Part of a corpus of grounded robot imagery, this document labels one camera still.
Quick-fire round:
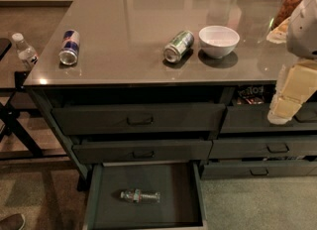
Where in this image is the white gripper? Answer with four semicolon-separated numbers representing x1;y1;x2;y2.
267;58;317;125

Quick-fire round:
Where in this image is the clear plastic water bottle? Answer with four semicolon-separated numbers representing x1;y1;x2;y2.
120;188;160;203

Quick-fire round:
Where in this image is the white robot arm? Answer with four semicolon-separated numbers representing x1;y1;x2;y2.
267;0;317;125

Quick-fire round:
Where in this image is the yellow snack bag on counter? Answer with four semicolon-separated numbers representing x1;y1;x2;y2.
266;18;290;44

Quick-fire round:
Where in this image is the snack bag in drawer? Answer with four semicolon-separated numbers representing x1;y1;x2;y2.
237;85;275;105

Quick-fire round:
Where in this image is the middle right drawer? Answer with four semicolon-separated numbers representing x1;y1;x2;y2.
209;135;317;159

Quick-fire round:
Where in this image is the middle left drawer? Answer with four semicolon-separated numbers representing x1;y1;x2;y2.
73;140;212;164

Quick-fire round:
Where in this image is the bottom right drawer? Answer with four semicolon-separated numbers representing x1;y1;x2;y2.
201;161;317;179

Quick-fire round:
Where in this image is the top left drawer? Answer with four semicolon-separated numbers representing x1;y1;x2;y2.
52;102;225;135

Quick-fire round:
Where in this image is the dark grey cabinet counter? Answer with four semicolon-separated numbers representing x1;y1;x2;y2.
26;0;316;178

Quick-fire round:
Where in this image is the open bottom left drawer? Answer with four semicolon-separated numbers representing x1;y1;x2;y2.
82;163;207;230

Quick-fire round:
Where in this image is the water bottle on side table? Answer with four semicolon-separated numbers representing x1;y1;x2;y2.
12;33;39;70

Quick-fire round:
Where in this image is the white ceramic bowl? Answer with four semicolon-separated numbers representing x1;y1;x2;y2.
198;26;240;58

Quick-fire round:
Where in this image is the green silver soda can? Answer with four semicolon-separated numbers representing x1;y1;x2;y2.
163;31;194;63

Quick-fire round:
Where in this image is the blue silver energy drink can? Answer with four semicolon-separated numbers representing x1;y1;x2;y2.
58;30;80;65

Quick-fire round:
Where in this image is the black side table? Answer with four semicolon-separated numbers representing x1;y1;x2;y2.
0;38;67;161

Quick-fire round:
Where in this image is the dark shoe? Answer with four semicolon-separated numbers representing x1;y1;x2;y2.
0;213;26;230

